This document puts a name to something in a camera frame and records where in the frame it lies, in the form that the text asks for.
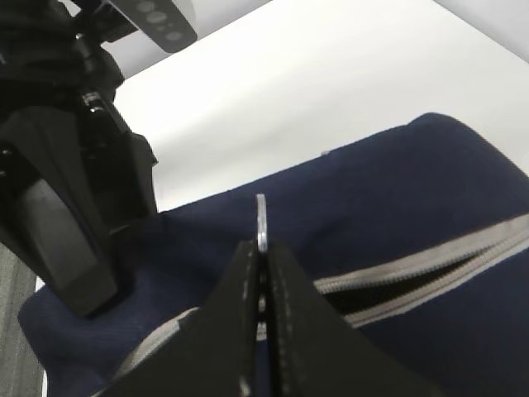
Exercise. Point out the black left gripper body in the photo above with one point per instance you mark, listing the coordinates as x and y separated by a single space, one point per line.
47 61

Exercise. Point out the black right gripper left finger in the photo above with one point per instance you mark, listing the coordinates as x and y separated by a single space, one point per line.
214 353

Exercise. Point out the navy blue lunch bag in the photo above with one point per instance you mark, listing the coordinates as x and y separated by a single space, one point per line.
417 237

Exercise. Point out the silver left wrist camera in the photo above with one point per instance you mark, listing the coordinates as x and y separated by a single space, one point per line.
160 20

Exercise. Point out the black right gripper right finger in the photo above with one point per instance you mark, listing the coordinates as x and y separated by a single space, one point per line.
315 352

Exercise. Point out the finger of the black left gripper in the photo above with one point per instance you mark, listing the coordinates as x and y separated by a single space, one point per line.
62 215

